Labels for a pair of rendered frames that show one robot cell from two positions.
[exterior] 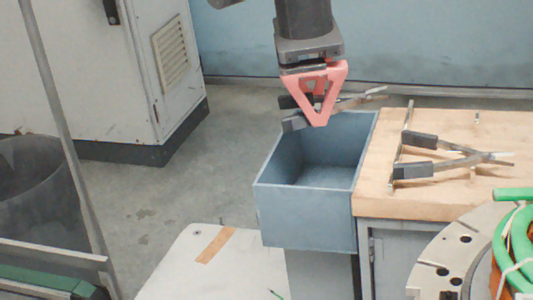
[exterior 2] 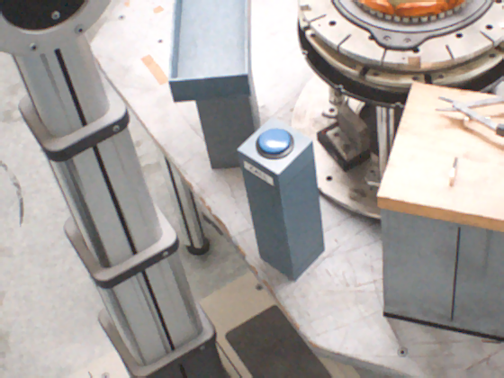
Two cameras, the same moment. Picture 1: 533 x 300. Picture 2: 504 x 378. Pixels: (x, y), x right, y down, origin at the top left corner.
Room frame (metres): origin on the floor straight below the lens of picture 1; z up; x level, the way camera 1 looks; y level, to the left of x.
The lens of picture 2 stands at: (1.37, -0.40, 2.02)
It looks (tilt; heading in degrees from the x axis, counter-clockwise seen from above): 52 degrees down; 186
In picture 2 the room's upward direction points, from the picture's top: 11 degrees counter-clockwise
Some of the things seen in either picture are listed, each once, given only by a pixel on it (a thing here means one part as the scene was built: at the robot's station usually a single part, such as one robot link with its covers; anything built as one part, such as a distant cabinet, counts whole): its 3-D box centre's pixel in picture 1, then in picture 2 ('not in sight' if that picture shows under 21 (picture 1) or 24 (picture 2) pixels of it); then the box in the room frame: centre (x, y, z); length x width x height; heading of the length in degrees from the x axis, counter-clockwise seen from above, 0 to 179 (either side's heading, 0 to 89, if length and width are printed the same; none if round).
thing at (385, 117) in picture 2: not in sight; (386, 137); (0.43, -0.29, 0.91); 0.02 x 0.02 x 0.21
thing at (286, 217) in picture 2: not in sight; (284, 202); (0.53, -0.45, 0.91); 0.07 x 0.07 x 0.25; 45
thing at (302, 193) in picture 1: (331, 243); not in sight; (0.66, -0.06, 0.92); 0.17 x 0.11 x 0.28; 158
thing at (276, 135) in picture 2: not in sight; (274, 140); (0.53, -0.45, 1.04); 0.04 x 0.04 x 0.01
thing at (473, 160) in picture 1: (460, 162); (480, 103); (0.55, -0.19, 1.09); 0.06 x 0.01 x 0.01; 93
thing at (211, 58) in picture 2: not in sight; (223, 83); (0.30, -0.52, 0.92); 0.25 x 0.11 x 0.28; 177
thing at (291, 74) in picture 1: (313, 81); not in sight; (0.65, -0.06, 1.15); 0.07 x 0.07 x 0.09; 88
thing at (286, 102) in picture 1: (296, 101); not in sight; (0.68, -0.04, 1.11); 0.04 x 0.01 x 0.02; 78
